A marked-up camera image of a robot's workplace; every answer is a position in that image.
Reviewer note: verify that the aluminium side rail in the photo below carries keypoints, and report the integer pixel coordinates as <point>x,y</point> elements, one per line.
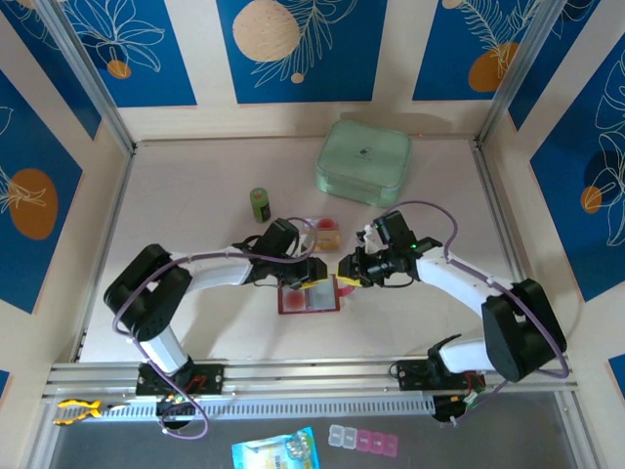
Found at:
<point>489,181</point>
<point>123,181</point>

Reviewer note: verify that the small pink pill box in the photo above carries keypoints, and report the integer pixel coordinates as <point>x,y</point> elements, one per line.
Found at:
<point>363,439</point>
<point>390,445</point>
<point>377,442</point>

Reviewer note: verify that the mint green zip case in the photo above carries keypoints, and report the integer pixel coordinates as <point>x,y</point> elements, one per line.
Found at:
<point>363,161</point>

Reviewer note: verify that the aluminium frame rail wide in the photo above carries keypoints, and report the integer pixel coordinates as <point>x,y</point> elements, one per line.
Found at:
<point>312,373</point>

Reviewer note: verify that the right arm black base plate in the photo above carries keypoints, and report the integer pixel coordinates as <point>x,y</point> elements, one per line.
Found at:
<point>410,373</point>

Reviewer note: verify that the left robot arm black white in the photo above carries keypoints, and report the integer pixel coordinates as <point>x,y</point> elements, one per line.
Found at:
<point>146,293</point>

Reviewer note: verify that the red card with circle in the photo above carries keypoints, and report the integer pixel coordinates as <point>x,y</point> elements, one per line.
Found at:
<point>326,225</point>
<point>295,299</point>

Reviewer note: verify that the small clear pill box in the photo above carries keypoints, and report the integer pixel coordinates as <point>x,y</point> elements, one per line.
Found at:
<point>336,436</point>
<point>349,437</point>

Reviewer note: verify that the red leather card holder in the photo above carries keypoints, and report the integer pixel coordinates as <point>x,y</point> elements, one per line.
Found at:
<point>322,300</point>

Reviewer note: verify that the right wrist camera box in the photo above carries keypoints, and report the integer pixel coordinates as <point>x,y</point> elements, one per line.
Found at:
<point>398,227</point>

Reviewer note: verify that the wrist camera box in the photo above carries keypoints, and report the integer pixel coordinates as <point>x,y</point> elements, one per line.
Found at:
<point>280,237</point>
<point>398,227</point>

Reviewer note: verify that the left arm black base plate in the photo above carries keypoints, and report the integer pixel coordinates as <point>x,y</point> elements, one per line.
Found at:
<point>217,371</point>

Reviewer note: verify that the blue snack packet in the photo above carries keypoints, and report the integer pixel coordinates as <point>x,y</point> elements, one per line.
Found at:
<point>273,449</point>

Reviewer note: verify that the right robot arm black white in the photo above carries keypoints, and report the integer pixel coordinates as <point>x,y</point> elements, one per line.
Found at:
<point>522,332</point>

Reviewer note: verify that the green cylindrical bottle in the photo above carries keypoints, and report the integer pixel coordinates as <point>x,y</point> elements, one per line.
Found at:
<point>260,205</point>

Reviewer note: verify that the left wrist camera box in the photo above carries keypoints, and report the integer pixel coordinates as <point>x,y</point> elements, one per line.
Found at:
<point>280,237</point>

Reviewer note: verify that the aluminium corner post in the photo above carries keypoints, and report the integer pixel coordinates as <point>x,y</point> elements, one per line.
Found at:
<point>88,73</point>
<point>513,73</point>

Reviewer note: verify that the gold VIP card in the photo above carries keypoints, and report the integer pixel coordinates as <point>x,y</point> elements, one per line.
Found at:
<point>326,240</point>

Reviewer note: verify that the clear plastic box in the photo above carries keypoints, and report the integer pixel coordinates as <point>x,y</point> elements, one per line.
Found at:
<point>307,225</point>

